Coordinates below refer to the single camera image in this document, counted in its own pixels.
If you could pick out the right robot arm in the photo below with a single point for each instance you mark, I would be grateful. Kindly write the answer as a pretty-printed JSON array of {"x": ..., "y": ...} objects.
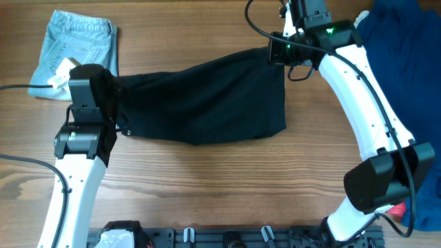
[{"x": 393, "y": 165}]

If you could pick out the black shorts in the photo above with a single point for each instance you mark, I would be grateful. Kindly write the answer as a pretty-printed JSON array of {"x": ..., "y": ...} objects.
[{"x": 237, "y": 97}]

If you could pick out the folded light blue jeans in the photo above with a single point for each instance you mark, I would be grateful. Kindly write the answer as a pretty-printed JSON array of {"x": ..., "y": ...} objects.
[{"x": 88, "y": 40}]

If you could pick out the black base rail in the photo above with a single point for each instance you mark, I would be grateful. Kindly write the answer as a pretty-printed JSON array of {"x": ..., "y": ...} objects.
[{"x": 293, "y": 237}]

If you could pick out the red garment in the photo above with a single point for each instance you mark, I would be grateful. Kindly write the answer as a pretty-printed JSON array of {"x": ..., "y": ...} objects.
[{"x": 398, "y": 210}]

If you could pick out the white cloth piece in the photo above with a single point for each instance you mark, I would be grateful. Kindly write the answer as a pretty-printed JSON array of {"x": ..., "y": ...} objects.
[{"x": 360, "y": 17}]

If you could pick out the dark blue garment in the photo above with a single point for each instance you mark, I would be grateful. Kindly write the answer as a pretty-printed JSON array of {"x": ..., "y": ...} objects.
[{"x": 403, "y": 48}]

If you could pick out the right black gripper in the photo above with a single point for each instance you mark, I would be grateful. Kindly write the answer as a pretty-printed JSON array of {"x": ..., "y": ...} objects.
[{"x": 274, "y": 52}]

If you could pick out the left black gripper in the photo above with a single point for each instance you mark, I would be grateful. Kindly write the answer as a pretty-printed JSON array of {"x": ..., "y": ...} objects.
[{"x": 108, "y": 92}]

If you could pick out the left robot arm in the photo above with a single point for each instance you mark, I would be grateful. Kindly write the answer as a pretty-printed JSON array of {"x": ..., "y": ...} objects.
[{"x": 82, "y": 150}]

